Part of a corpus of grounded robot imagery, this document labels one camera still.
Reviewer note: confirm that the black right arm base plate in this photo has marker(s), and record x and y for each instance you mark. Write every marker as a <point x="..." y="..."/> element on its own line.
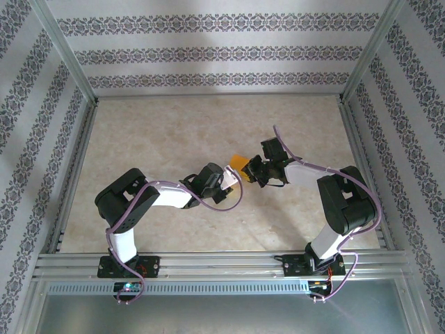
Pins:
<point x="293" y="266"/>

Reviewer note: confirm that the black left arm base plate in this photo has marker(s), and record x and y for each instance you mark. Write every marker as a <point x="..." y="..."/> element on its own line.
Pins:
<point x="153" y="266"/>

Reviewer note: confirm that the aluminium frame post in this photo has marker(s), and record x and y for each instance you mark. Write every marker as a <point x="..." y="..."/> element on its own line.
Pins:
<point x="371" y="52"/>
<point x="67" y="52"/>

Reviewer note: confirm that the thin aluminium cross rail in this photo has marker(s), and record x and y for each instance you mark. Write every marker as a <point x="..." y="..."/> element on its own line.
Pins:
<point x="219" y="95"/>

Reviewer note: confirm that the grey metal panel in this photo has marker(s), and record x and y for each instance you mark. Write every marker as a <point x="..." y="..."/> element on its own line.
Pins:
<point x="222" y="316"/>

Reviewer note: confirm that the aluminium side rail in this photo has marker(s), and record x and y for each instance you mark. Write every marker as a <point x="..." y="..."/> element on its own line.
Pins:
<point x="74" y="174"/>
<point x="353" y="139"/>

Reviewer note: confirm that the orange paper sheet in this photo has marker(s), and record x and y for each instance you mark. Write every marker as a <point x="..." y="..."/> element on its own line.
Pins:
<point x="240" y="161"/>

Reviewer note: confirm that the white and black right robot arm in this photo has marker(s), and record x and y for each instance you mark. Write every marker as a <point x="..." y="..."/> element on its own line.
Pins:
<point x="347" y="202"/>

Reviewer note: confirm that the controller board with green light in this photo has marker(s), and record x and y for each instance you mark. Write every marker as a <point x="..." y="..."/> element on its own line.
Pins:
<point x="127" y="287"/>

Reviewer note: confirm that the long aluminium mounting rail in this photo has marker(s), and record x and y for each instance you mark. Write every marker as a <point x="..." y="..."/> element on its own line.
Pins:
<point x="222" y="264"/>

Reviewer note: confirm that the controller board with yellow light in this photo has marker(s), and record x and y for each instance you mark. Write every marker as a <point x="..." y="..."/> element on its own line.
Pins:
<point x="320" y="284"/>

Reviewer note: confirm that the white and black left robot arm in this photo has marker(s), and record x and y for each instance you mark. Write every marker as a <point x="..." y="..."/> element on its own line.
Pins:
<point x="118" y="198"/>

